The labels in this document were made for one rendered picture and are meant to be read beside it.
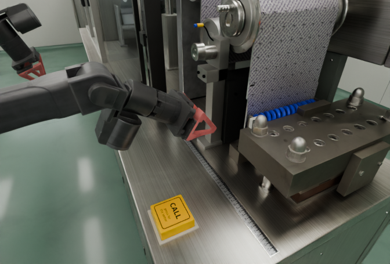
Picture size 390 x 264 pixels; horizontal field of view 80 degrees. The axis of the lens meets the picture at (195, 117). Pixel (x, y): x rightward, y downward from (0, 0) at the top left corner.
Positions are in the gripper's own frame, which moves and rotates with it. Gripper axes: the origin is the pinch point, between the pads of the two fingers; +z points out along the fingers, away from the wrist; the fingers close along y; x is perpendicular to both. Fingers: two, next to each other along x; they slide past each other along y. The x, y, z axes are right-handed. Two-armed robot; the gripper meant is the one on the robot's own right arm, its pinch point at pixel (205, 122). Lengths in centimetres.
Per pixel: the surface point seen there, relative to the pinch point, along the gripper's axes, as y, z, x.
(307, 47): 0.0, 15.4, 26.3
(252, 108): 0.0, 10.5, 7.3
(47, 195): -108, 1, -124
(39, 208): -98, -3, -127
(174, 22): -75, 14, 20
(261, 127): 7.9, 7.4, 5.5
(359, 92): 7.3, 34.2, 24.3
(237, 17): -3.2, -4.3, 22.3
